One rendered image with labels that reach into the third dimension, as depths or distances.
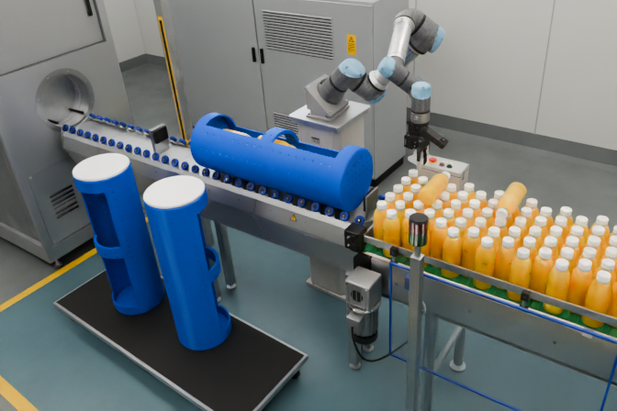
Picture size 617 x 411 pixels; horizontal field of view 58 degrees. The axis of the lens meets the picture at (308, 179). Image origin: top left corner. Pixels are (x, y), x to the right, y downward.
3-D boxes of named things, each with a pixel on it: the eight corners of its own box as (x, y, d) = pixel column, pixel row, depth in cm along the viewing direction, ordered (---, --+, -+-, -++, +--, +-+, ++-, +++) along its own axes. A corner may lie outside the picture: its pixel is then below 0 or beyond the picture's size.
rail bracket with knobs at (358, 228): (355, 238, 235) (354, 218, 230) (370, 244, 231) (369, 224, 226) (342, 251, 228) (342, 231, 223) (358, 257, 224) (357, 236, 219)
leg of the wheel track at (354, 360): (353, 360, 293) (349, 267, 262) (363, 364, 290) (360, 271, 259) (347, 367, 289) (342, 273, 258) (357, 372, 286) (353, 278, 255)
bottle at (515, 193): (517, 178, 214) (501, 201, 201) (531, 190, 213) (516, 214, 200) (504, 188, 219) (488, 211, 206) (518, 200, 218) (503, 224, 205)
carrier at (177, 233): (193, 360, 281) (241, 332, 295) (158, 216, 237) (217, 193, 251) (169, 328, 301) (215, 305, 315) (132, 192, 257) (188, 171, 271)
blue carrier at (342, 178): (232, 151, 302) (223, 104, 287) (374, 192, 256) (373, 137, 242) (196, 176, 282) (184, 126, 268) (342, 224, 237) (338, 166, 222)
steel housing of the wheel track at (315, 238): (107, 158, 380) (94, 112, 363) (392, 255, 268) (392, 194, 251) (71, 176, 360) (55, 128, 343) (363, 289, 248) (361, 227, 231)
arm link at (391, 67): (406, -7, 245) (389, 61, 214) (425, 7, 248) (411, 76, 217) (389, 10, 253) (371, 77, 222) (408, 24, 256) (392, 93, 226)
